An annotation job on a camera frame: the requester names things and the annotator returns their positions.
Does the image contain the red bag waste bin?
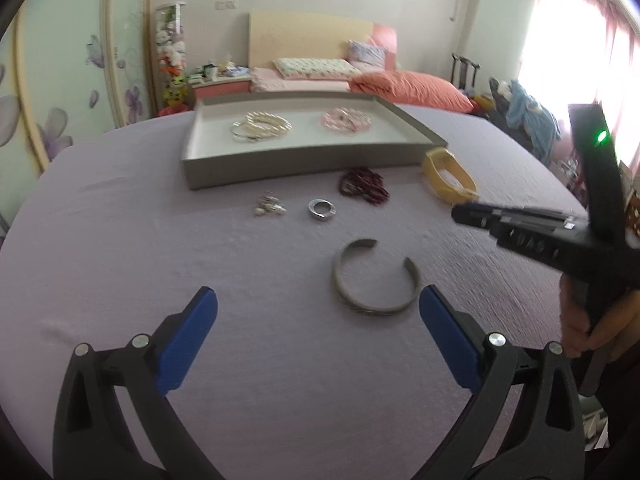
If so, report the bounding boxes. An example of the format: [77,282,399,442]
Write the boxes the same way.
[158,103,191,117]

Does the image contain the white wall socket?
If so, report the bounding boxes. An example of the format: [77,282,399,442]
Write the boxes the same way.
[215,0,238,11]

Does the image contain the grey white cardboard tray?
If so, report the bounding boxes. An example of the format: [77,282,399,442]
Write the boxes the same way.
[181,91,448,191]

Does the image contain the white mug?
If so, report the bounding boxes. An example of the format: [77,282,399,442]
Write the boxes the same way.
[203,64,218,81]

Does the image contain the lilac bedspread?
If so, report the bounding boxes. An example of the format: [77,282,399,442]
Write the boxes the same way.
[1,114,559,479]

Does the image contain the silver metal ring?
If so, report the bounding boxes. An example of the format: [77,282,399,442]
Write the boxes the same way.
[307,198,338,222]

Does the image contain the person's right hand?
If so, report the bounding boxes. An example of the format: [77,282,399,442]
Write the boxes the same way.
[560,274,640,361]

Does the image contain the floral white pillow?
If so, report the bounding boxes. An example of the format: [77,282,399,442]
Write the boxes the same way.
[273,58,361,81]

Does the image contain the cream yellow wristwatch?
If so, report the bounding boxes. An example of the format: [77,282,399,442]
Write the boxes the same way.
[422,148,480,205]

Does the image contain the clear tube of plush toys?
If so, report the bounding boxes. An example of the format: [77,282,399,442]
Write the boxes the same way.
[154,1,186,88]

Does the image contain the dark wooden chair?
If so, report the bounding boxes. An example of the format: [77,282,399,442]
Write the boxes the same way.
[450,53,480,91]

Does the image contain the engraved silver cuff bangle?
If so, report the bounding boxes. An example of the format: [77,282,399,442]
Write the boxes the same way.
[331,238,422,316]

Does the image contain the dark red bead necklace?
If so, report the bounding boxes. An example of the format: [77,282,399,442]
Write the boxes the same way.
[337,166,391,206]

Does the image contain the pearl earrings cluster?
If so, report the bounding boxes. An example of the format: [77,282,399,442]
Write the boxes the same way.
[253,194,288,217]

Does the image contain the thin silver bangle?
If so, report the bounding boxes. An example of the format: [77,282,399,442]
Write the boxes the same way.
[230,120,282,142]

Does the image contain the floral sliding wardrobe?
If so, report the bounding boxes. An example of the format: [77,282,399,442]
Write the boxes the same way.
[1,0,156,229]

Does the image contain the pink bead bracelet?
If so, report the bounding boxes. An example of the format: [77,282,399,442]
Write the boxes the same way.
[320,105,374,135]

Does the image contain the pink white nightstand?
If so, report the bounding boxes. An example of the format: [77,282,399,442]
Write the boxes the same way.
[191,75,252,102]

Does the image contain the folded coral duvet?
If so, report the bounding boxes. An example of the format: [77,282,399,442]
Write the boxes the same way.
[349,70,474,114]

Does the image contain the cream pink headboard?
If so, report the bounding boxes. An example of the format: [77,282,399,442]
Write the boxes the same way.
[247,11,397,70]

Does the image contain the yellow plush toy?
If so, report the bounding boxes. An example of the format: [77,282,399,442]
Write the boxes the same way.
[163,75,189,106]

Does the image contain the small lilac pillow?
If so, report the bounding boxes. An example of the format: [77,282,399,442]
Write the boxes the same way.
[347,40,386,68]

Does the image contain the white pearl bracelet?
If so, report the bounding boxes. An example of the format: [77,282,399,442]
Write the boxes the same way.
[243,110,294,139]

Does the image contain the pink curtain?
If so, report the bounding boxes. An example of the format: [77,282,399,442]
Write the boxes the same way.
[518,0,639,172]

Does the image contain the blue plush garment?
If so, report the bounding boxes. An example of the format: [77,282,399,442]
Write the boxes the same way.
[506,79,561,166]

